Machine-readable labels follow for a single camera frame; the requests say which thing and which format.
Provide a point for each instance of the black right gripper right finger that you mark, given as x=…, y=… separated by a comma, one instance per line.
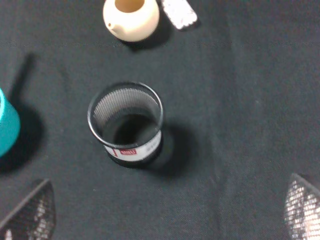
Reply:
x=302, y=207

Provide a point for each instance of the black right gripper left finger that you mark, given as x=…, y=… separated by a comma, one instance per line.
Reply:
x=30, y=215

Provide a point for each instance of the teal saucepan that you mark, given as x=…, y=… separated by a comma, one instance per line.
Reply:
x=9, y=124

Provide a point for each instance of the black tablecloth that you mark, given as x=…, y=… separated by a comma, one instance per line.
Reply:
x=241, y=97

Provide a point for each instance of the black mesh pen cup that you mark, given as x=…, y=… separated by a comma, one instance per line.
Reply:
x=127, y=119

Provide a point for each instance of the cream ceramic teapot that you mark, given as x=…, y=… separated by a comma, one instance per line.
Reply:
x=131, y=20

